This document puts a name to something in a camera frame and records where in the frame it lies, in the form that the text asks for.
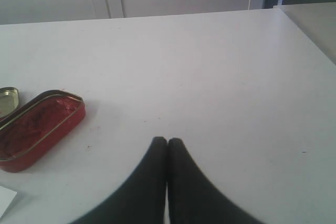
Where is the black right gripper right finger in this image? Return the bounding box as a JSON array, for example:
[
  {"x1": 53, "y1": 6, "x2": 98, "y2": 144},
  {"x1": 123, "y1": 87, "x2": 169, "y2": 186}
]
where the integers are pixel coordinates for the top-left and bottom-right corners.
[{"x1": 167, "y1": 138, "x2": 261, "y2": 223}]

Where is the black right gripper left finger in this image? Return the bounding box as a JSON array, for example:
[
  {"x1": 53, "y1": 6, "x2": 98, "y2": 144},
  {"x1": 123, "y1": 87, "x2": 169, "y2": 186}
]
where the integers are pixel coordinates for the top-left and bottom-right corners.
[{"x1": 73, "y1": 136, "x2": 167, "y2": 223}]

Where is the red ink pad tin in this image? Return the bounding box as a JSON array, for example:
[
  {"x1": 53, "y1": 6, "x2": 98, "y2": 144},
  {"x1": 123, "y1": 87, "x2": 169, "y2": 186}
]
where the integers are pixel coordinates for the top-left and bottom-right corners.
[{"x1": 1, "y1": 90, "x2": 86, "y2": 173}]

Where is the white paper sheet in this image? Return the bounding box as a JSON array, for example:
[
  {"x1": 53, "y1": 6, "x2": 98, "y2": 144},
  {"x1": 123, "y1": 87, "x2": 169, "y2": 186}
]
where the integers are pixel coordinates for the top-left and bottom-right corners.
[{"x1": 0, "y1": 186, "x2": 17, "y2": 215}]

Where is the gold tin lid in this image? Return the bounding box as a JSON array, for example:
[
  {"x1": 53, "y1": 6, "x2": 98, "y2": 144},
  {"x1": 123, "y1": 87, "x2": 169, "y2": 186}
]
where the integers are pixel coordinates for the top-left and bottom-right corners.
[{"x1": 0, "y1": 87, "x2": 19, "y2": 121}]

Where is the beige side table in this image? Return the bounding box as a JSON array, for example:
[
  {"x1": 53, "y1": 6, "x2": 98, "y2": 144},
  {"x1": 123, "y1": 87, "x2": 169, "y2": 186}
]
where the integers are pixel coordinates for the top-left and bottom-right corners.
[{"x1": 274, "y1": 2, "x2": 336, "y2": 63}]

